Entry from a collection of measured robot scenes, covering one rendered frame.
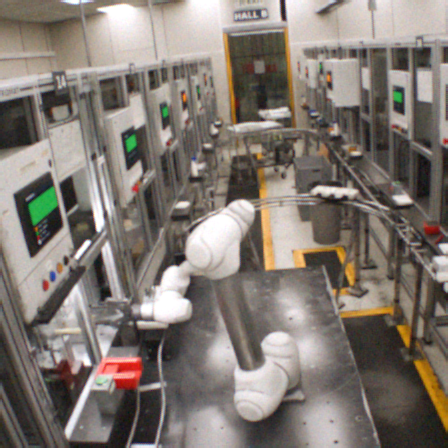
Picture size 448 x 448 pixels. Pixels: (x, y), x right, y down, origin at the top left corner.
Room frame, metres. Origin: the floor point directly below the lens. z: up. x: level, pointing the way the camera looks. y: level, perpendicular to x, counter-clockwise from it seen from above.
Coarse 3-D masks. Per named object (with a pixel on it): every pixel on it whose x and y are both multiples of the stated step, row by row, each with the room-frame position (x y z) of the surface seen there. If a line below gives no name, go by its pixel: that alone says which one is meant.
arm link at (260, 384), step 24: (216, 216) 1.42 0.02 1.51; (192, 240) 1.30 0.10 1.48; (216, 240) 1.29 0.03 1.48; (240, 240) 1.40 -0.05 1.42; (192, 264) 1.29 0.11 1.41; (216, 264) 1.27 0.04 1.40; (216, 288) 1.32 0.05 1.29; (240, 288) 1.33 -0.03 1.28; (240, 312) 1.30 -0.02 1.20; (240, 336) 1.29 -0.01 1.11; (240, 360) 1.29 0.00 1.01; (264, 360) 1.31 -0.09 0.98; (240, 384) 1.27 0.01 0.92; (264, 384) 1.24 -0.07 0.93; (240, 408) 1.22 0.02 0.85; (264, 408) 1.20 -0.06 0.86
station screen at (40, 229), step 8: (48, 184) 1.37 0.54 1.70; (40, 192) 1.31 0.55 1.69; (56, 192) 1.41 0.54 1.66; (32, 200) 1.25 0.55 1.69; (56, 200) 1.41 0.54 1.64; (56, 208) 1.39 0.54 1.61; (48, 216) 1.32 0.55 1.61; (56, 216) 1.38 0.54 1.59; (32, 224) 1.21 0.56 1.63; (40, 224) 1.26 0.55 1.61; (48, 224) 1.31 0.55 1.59; (56, 224) 1.36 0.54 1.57; (40, 232) 1.25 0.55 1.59; (48, 232) 1.30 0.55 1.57; (40, 240) 1.23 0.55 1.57
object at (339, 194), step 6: (318, 186) 3.61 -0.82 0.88; (312, 192) 3.50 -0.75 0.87; (318, 192) 3.55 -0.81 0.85; (324, 192) 3.44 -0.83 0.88; (330, 192) 3.48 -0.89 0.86; (336, 192) 3.42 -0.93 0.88; (342, 192) 3.40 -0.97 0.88; (348, 192) 3.40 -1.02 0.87; (354, 192) 3.36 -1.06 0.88; (324, 198) 3.45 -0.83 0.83; (330, 198) 3.42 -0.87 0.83; (336, 198) 3.39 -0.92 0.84; (342, 198) 3.38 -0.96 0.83; (348, 198) 3.31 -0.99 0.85
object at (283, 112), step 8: (264, 112) 8.55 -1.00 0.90; (272, 112) 8.07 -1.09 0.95; (280, 112) 8.39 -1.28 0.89; (288, 112) 8.23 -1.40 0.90; (264, 144) 8.72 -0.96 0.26; (272, 144) 8.62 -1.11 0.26; (280, 144) 8.55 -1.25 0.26; (288, 144) 8.47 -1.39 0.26; (264, 152) 8.82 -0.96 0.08; (288, 152) 8.83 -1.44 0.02
